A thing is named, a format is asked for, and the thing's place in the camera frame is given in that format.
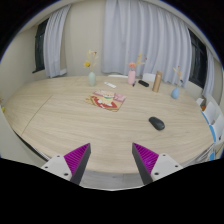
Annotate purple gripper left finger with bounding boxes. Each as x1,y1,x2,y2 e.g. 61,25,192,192
42,143,91,185

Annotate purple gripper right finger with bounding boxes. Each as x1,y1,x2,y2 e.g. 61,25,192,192
132,143,182,185

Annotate black computer mouse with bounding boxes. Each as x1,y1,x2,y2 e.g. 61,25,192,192
149,117,165,131

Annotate blue vase with dried flowers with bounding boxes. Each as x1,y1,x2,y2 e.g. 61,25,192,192
171,66,182,99

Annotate white blue chair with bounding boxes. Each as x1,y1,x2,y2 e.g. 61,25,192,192
196,95,224,161

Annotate brown thermos bottle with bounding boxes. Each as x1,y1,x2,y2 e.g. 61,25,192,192
152,71,162,93

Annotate black remote control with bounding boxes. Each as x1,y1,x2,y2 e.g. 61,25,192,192
138,80,149,87

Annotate white chair behind table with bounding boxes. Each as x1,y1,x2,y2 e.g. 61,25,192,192
142,73,155,82

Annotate white remote control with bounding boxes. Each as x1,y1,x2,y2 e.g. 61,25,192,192
104,82,116,88

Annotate white curtain right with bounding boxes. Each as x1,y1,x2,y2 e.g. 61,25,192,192
202,49,214,97

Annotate white curtain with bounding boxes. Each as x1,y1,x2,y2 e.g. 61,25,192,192
101,0,192,84
43,5,70,78
202,49,214,97

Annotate pink vase with flowers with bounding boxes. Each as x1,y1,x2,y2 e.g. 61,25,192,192
128,53,146,85

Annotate green vase with yellow flowers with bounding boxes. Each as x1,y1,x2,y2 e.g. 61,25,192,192
83,50,97,86

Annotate white curtain left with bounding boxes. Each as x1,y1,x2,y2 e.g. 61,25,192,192
43,5,70,78

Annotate white curtain centre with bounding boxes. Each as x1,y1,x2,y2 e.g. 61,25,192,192
101,0,192,84

